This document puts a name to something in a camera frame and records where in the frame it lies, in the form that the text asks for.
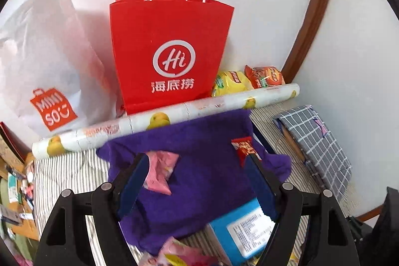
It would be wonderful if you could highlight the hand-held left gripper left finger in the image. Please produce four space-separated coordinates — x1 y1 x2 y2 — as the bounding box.
34 153 151 266

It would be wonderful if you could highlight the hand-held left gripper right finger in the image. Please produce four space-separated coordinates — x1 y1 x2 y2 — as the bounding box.
245 154 362 266

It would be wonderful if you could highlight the pale pink snack packet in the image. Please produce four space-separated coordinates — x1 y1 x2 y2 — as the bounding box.
144 150 180 195

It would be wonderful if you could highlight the small red snack packet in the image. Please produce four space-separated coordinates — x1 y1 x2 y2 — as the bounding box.
231 136 263 167

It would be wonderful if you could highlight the blue wet wipes pack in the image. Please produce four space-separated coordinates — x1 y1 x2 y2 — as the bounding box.
208 197 278 266

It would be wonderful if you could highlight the purple towel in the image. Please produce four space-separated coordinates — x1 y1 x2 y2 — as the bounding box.
97 108 292 256

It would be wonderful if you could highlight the fruit print paper roll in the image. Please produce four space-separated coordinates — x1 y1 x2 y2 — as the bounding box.
31 83 300 160

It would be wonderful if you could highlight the striped bed sheet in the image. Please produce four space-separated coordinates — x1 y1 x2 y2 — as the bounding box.
31 104 353 266

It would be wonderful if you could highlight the grey plaid cloth case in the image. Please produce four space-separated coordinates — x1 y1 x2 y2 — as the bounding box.
272 105 353 199

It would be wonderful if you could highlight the yellow chips bag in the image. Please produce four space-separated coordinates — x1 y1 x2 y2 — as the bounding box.
212 70 254 97

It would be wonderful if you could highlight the orange chips bag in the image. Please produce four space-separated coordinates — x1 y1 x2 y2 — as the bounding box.
244 65 286 89

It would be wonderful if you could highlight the pile of small toiletries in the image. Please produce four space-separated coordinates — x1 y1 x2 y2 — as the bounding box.
0 160 39 242

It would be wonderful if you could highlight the brown cardboard box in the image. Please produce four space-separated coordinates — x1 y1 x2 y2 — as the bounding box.
0 122 28 173

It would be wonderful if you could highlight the red paper shopping bag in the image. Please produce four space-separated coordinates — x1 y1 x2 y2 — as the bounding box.
109 0 235 115

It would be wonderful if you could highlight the white bag with orange logo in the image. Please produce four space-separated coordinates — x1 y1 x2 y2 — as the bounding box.
0 0 120 140

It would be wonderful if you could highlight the brown wooden trim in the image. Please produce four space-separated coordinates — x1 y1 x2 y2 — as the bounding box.
282 0 384 223

